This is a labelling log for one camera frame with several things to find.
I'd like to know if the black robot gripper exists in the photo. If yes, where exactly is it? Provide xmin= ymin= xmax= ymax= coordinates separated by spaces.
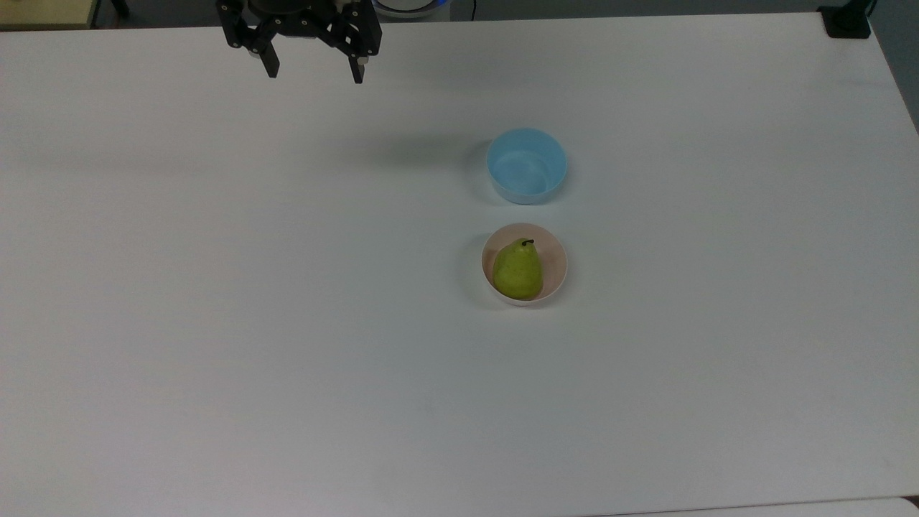
xmin=217 ymin=0 xmax=383 ymax=85

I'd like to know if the green pear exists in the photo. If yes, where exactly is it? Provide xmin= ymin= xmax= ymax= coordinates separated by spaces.
xmin=492 ymin=238 xmax=544 ymax=301

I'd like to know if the light blue bowl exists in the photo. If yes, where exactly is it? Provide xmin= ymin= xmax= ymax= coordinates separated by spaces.
xmin=486 ymin=128 xmax=569 ymax=205

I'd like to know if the pink white bowl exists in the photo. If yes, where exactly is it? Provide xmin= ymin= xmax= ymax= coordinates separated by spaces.
xmin=480 ymin=223 xmax=569 ymax=307

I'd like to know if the white blue round device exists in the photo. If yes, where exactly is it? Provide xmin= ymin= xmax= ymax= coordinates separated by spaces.
xmin=373 ymin=0 xmax=451 ymax=19

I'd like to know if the light wooden desk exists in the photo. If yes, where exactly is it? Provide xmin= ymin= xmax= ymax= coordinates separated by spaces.
xmin=0 ymin=0 xmax=100 ymax=30

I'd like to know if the black table clamp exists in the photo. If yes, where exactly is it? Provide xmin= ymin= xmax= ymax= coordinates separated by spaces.
xmin=818 ymin=0 xmax=878 ymax=39

